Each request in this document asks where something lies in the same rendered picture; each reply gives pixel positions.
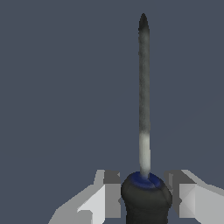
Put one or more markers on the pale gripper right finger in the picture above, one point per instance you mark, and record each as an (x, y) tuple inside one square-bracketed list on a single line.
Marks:
[(195, 201)]

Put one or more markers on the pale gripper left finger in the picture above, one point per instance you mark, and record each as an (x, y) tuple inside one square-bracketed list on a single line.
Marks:
[(96, 201)]

